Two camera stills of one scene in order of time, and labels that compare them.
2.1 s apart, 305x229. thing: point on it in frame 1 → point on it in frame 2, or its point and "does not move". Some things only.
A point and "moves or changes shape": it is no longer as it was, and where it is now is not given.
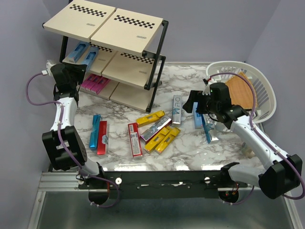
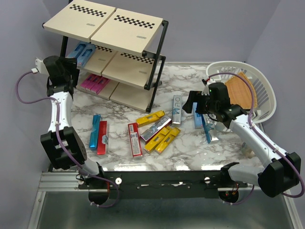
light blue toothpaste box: (89, 56) moves or changes shape
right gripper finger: (195, 94) does not move
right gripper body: (204, 105) does not move
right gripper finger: (188, 106) does not move
